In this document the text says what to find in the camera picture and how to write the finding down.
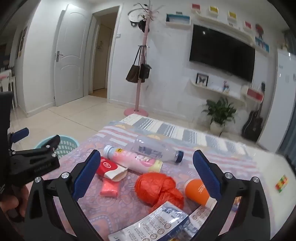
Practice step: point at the black handbag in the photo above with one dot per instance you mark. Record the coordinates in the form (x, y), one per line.
(145, 70)

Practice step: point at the yellow wall box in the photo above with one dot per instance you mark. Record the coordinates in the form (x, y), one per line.
(232, 14)
(214, 9)

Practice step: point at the framed wall picture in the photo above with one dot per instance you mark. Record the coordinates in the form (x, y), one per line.
(22, 42)

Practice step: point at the red white box shelf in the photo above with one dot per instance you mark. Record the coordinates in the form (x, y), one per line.
(254, 93)

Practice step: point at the person's left hand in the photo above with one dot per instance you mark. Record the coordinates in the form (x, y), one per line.
(19, 200)

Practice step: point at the red white paper carton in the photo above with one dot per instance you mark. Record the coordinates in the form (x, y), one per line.
(106, 166)

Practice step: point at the cream interior door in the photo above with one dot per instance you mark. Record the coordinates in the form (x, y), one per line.
(100, 60)

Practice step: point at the red wall box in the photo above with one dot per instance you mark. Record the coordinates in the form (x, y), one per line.
(196, 7)
(248, 24)

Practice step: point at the orange white bottle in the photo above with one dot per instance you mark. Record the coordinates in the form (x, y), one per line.
(196, 190)

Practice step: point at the pink soft packet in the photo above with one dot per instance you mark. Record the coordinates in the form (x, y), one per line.
(109, 188)

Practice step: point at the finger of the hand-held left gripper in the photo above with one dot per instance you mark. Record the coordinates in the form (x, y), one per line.
(21, 134)
(51, 141)

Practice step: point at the green potted plant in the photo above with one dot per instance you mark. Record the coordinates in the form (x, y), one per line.
(220, 111)

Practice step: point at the orange knotted plastic bag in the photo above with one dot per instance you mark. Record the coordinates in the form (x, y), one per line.
(155, 185)

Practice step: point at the white wooden chair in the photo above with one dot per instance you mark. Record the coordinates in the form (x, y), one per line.
(12, 89)

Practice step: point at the multicoloured puzzle cube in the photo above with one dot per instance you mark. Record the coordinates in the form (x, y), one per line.
(282, 184)

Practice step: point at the blue white flattened carton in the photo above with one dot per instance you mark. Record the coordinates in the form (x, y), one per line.
(166, 222)

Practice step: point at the red black wall picture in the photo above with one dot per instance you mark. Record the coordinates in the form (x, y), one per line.
(259, 30)

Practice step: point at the small colourful figurine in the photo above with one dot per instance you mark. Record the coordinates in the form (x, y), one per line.
(225, 87)

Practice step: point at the teal plastic laundry basket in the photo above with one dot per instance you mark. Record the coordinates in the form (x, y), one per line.
(67, 146)

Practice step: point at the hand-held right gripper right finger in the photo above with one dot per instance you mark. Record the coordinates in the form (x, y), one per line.
(204, 169)

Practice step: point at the short white curved wall shelf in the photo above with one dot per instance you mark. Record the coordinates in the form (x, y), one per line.
(215, 89)

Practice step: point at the pink coat rack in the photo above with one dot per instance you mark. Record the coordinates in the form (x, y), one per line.
(140, 97)

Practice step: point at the white panel door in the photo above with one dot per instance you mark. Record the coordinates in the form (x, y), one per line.
(69, 58)

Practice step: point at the black wall television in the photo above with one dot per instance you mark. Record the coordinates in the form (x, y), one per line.
(222, 53)

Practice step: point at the blue wall picture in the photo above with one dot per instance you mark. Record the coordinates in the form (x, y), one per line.
(262, 44)

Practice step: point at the black butterfly picture frame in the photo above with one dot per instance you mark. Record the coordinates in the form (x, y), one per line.
(202, 79)

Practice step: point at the black acoustic guitar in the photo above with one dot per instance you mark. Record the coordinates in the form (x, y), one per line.
(252, 126)

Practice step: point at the pink plastic bottle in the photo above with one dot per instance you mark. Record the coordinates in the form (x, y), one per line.
(134, 160)

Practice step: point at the long white curved wall shelf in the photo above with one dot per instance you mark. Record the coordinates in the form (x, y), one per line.
(231, 27)

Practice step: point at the pink small table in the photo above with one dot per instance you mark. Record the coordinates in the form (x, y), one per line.
(3, 77)

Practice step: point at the brown handbag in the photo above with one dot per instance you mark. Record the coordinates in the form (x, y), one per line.
(132, 75)

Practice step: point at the clear plastic bottle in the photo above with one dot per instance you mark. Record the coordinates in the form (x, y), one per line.
(150, 148)

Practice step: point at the black cap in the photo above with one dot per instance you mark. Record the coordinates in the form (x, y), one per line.
(141, 25)

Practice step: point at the patterned pastel table cover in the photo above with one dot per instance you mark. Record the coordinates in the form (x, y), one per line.
(185, 137)

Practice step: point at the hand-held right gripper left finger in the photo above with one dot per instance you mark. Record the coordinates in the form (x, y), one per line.
(85, 177)

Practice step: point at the blue white box shelf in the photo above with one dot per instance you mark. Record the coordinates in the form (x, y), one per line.
(177, 19)

